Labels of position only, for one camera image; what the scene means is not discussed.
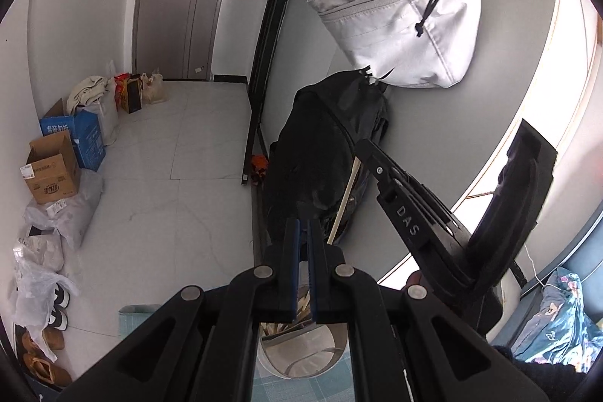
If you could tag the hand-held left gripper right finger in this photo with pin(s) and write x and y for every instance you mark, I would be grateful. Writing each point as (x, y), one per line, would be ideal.
(313, 289)

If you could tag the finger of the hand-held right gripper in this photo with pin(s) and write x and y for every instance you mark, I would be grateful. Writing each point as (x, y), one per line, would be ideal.
(407, 223)
(372, 159)

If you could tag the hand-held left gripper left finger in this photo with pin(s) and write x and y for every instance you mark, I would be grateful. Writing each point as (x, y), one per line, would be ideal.
(295, 279)

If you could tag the wooden chopstick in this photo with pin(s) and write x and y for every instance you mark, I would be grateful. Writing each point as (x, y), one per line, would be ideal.
(269, 329)
(343, 202)
(305, 305)
(285, 328)

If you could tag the white plastic utensil holder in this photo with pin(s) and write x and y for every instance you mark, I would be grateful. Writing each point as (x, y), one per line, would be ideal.
(301, 355)

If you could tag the person's right hand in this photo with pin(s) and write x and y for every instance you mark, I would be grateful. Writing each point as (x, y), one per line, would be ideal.
(414, 278)

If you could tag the black backpack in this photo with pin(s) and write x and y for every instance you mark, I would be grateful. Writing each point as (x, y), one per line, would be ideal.
(311, 157)

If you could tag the orange toy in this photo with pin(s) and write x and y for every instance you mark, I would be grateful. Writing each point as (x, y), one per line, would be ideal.
(259, 169)

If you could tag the blue floral cloth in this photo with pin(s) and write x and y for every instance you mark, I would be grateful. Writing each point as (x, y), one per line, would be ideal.
(560, 322)

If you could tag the white fabric bag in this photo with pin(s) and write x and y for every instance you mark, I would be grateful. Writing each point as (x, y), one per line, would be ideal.
(400, 16)

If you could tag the teal checked tablecloth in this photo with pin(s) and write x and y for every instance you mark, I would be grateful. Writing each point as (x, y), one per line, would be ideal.
(128, 321)

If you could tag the beige plastic bag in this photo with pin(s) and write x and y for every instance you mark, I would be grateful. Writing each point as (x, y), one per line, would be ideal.
(153, 90)

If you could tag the grey parcel bag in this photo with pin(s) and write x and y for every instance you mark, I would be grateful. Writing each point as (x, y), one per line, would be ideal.
(70, 213)

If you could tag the black and white sneakers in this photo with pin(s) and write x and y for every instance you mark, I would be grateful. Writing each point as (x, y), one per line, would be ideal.
(60, 308)

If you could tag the black paper bag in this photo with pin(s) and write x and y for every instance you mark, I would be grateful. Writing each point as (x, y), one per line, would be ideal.
(133, 96)

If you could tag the blue cardboard box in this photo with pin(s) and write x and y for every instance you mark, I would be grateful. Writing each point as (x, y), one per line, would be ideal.
(87, 138)

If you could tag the white parcel bag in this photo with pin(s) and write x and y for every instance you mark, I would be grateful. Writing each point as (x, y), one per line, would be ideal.
(40, 253)

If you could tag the red snack bag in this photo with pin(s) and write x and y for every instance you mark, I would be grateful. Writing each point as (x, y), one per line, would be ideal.
(120, 89)

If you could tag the clear plastic bag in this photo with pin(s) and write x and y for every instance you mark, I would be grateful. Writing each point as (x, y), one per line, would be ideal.
(35, 293)

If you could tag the brown cardboard box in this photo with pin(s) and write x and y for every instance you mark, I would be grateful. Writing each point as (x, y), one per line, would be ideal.
(52, 176)

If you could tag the brown slippers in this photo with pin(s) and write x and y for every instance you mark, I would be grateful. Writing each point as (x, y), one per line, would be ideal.
(42, 364)

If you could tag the cream cloth tote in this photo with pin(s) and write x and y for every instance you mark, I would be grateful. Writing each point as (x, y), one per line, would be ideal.
(87, 91)

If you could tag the black metal door frame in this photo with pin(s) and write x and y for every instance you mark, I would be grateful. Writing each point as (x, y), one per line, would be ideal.
(268, 53)

